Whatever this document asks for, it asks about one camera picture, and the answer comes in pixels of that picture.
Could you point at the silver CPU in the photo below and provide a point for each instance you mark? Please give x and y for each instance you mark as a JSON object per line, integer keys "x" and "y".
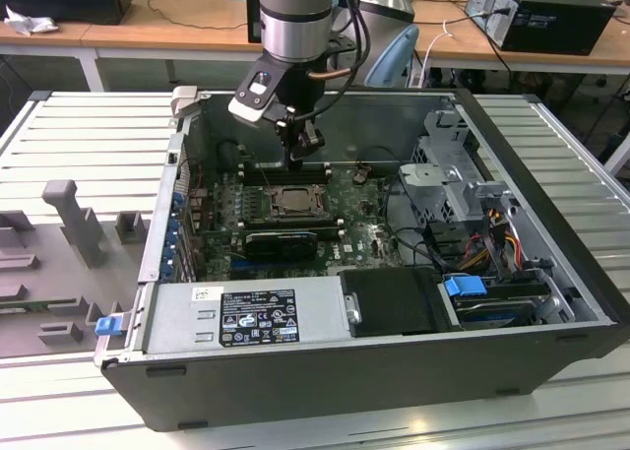
{"x": 297, "y": 201}

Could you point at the black RAM slot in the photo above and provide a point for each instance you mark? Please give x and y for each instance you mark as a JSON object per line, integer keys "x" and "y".
{"x": 295, "y": 220}
{"x": 315, "y": 175}
{"x": 315, "y": 171}
{"x": 295, "y": 223}
{"x": 315, "y": 179}
{"x": 315, "y": 166}

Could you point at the CPU socket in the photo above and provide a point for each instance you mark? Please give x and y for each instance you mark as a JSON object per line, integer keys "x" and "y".
{"x": 322, "y": 215}

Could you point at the small black box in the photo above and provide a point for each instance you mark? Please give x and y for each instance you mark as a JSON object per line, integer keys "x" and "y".
{"x": 253, "y": 12}

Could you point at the round coin battery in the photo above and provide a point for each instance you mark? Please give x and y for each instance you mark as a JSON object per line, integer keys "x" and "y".
{"x": 360, "y": 175}

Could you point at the grey case latch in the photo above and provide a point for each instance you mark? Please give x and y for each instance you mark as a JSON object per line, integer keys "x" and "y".
{"x": 184, "y": 100}

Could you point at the green RAM stick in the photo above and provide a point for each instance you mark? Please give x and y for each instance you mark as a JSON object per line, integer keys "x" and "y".
{"x": 330, "y": 230}

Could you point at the silver metal drive cage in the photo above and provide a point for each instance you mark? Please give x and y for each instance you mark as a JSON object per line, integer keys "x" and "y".
{"x": 433, "y": 174}

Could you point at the black graphics card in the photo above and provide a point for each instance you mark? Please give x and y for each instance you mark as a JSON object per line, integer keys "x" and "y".
{"x": 280, "y": 247}

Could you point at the green motherboard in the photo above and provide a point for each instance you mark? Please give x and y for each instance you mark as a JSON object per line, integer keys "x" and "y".
{"x": 354, "y": 243}

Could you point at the blue card retainer clip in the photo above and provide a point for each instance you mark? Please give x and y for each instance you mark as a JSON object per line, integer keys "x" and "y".
{"x": 172, "y": 234}
{"x": 178, "y": 200}
{"x": 170, "y": 267}

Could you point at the wooden desk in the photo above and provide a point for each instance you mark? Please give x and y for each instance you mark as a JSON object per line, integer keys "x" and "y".
{"x": 467, "y": 41}
{"x": 147, "y": 26}

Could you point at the white barcode sticker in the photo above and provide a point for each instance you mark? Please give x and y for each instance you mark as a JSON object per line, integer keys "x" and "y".
{"x": 207, "y": 293}

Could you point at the black plastic shroud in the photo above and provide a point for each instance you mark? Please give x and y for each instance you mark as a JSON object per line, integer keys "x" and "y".
{"x": 394, "y": 302}

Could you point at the black certification label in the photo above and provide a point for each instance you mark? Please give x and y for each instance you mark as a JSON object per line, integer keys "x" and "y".
{"x": 258, "y": 317}

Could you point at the blue disk carrier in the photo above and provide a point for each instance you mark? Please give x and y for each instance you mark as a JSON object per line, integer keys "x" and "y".
{"x": 465, "y": 287}

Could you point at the black desktop computer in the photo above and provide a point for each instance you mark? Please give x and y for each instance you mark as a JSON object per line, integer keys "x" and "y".
{"x": 551, "y": 21}

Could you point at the grey power supply unit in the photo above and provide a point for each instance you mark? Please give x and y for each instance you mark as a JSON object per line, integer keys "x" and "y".
{"x": 172, "y": 317}

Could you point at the crumpled white paper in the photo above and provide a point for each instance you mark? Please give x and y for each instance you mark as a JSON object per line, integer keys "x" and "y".
{"x": 29, "y": 24}

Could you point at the hard disk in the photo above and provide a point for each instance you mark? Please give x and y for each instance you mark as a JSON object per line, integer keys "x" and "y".
{"x": 492, "y": 312}

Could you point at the black open PC case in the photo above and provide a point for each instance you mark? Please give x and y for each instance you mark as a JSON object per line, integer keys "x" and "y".
{"x": 295, "y": 386}

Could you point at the grey parts rack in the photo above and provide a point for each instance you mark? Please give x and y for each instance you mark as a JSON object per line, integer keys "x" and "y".
{"x": 49, "y": 253}

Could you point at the blue plastic latch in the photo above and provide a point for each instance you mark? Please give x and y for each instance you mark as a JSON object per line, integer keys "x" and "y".
{"x": 108, "y": 326}

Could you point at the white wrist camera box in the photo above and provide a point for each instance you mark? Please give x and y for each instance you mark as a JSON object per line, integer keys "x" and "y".
{"x": 246, "y": 110}

